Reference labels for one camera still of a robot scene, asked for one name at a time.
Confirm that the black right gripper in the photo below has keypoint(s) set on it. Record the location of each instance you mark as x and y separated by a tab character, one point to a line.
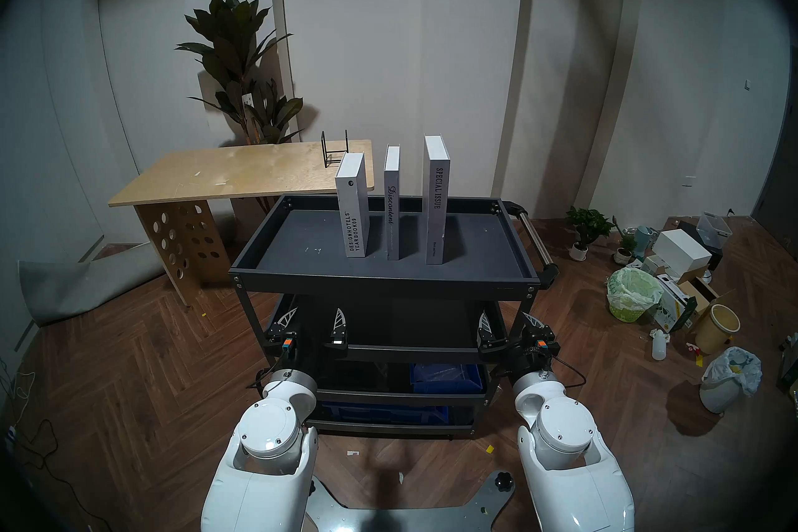
523	359

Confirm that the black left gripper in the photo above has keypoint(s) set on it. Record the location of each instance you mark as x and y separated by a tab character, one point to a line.
280	359

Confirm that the grey Discontent book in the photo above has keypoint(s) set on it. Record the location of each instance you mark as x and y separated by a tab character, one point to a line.
392	206

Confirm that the tall grey Special Issue book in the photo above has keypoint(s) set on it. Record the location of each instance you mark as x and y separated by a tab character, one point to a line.
436	206

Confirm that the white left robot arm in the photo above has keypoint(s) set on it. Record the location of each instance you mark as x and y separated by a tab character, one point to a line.
268	431

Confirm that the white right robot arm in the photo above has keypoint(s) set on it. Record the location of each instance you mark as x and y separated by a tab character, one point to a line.
561	431

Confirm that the small blue plastic bin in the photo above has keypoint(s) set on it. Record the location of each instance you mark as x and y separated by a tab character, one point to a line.
446	380

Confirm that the black metal utility cart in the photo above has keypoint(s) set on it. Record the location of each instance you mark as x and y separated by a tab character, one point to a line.
399	281

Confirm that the wide blue plastic bin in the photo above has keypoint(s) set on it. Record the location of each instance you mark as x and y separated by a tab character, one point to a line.
386	414

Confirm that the grey Designhotels Yearbook book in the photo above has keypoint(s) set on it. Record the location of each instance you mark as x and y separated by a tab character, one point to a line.
352	206

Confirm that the green bagged waste basket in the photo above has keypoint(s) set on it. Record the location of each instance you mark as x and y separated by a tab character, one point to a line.
633	294

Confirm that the small leafy potted plant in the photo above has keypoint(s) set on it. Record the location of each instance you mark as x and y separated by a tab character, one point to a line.
589	225

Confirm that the tiny potted plant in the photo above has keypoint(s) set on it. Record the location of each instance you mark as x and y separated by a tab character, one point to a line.
624	247

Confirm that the white spray bottle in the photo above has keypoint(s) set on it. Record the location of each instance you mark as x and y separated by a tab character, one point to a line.
658	347

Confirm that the black base knob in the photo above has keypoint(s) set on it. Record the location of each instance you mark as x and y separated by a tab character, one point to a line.
503	481

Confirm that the green white carton box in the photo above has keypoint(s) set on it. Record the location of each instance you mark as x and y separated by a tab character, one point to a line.
670	306

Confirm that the teal watering jug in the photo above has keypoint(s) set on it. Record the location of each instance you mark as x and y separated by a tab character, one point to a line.
644	238

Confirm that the light wooden table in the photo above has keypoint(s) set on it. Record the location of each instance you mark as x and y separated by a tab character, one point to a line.
237	172

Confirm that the white cardboard box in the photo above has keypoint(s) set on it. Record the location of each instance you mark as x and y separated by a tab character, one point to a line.
681	250

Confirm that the open brown cardboard box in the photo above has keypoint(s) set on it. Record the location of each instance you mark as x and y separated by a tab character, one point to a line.
707	294

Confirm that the beige plastic bucket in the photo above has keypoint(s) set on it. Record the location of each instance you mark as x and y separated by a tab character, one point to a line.
717	331

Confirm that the black storage box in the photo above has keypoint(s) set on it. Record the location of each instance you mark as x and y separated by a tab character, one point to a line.
689	228

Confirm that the white bagged trash bin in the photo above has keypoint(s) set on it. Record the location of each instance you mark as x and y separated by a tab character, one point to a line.
729	378

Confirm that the clear plastic container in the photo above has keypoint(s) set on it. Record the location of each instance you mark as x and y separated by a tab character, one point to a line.
714	228

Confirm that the large dark leafy plant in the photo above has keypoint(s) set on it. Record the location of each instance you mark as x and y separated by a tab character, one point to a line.
234	51

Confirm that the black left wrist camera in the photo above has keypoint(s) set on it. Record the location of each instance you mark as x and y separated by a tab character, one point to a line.
287	342

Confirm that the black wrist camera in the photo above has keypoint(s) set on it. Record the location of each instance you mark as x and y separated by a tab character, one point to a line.
287	342
543	345

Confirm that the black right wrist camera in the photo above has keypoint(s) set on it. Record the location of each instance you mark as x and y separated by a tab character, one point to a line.
543	345

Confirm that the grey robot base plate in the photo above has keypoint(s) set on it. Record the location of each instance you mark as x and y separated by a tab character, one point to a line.
405	518

